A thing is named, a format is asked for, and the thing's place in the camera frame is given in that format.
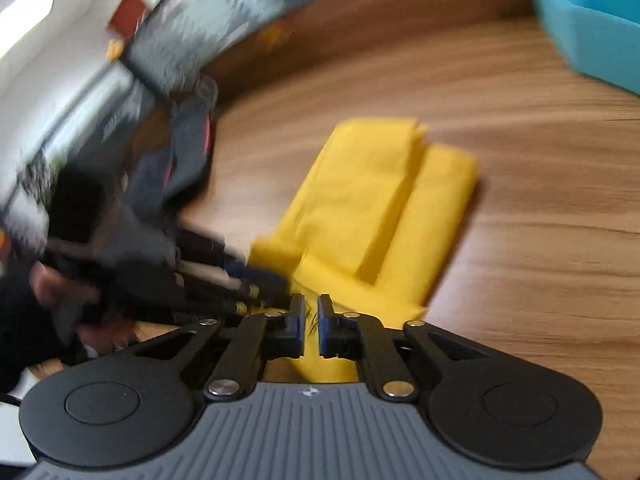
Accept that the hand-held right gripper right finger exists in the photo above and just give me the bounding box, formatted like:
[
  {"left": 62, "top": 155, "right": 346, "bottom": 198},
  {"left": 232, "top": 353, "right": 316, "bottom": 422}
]
[{"left": 318, "top": 294, "right": 493, "bottom": 402}]

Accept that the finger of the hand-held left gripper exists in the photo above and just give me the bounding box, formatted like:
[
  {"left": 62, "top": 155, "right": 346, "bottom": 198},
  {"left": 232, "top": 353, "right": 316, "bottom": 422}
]
[
  {"left": 170, "top": 272, "right": 253, "bottom": 320},
  {"left": 175, "top": 227, "right": 291, "bottom": 303}
]

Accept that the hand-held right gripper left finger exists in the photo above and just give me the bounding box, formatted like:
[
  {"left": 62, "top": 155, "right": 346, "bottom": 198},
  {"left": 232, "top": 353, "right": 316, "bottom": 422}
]
[{"left": 132, "top": 294, "right": 307, "bottom": 402}]

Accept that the yellow shopping bag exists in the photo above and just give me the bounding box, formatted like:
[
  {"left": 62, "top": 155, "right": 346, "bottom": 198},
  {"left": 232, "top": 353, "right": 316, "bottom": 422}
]
[{"left": 248, "top": 117, "right": 481, "bottom": 385}]

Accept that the dark cloth bag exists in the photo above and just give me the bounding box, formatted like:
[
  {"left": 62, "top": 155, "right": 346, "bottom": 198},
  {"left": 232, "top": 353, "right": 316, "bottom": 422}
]
[{"left": 125, "top": 74, "right": 219, "bottom": 211}]

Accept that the person's left hand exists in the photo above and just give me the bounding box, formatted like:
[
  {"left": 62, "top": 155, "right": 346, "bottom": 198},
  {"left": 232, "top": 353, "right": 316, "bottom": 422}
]
[{"left": 29, "top": 260, "right": 141, "bottom": 356}]

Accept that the dark checkered panel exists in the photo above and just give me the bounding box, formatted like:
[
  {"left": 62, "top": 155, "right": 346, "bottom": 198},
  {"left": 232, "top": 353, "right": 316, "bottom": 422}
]
[{"left": 122, "top": 0, "right": 401, "bottom": 97}]

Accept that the bright window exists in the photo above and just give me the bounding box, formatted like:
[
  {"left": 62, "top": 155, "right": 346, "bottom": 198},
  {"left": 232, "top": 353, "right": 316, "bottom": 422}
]
[{"left": 0, "top": 0, "right": 63, "bottom": 63}]

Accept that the blue plastic bin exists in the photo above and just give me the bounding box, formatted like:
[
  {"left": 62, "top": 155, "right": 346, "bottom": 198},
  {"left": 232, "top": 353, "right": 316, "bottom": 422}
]
[{"left": 527, "top": 0, "right": 640, "bottom": 96}]

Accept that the red wall sign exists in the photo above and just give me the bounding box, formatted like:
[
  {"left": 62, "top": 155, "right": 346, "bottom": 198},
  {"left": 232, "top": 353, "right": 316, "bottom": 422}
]
[{"left": 109, "top": 0, "right": 149, "bottom": 41}]

